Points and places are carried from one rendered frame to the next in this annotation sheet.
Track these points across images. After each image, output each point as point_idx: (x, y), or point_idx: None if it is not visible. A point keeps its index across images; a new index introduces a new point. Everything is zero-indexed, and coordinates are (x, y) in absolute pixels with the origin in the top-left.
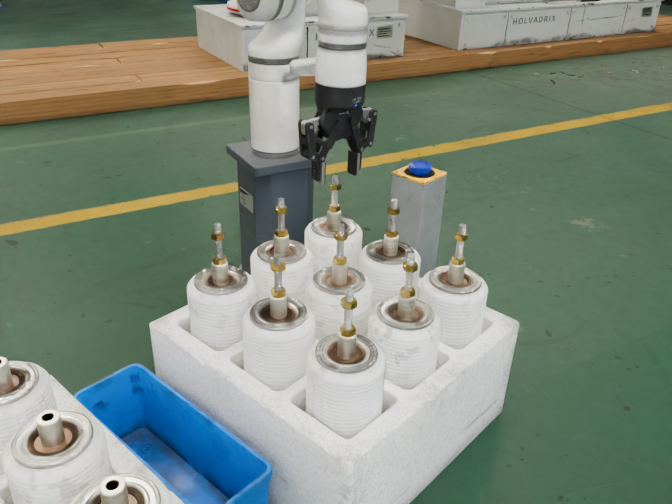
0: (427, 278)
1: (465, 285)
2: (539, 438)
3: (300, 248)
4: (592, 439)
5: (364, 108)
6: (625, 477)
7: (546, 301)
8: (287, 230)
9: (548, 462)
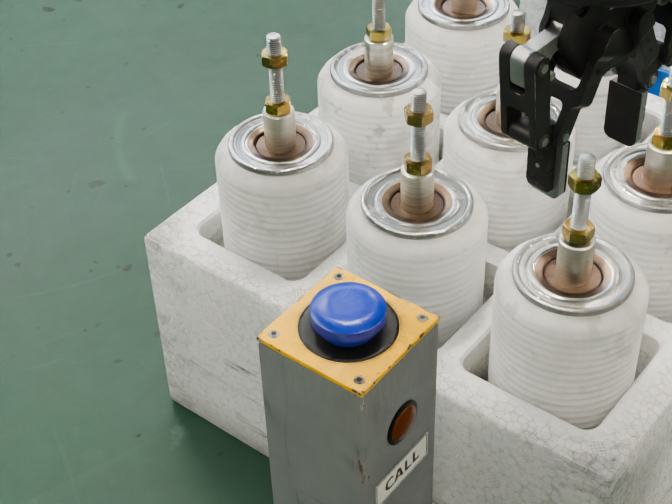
0: (336, 145)
1: (263, 130)
2: (119, 354)
3: (621, 187)
4: (23, 362)
5: (541, 46)
6: (7, 305)
7: None
8: (653, 134)
9: (122, 316)
